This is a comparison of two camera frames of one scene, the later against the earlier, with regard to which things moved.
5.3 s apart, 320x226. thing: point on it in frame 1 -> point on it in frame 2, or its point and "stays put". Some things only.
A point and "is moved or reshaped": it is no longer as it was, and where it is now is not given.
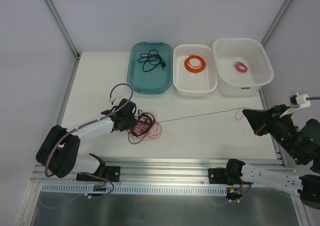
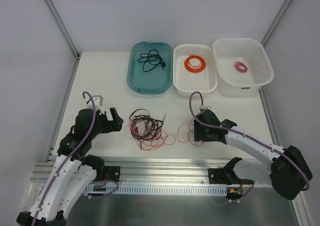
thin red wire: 152,128 is moved or reshaped
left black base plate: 112,172 stays put
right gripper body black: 271,121 -> 198,130
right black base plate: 217,176 stays put
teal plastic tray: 150,68 stays put
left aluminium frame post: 66,33 stays put
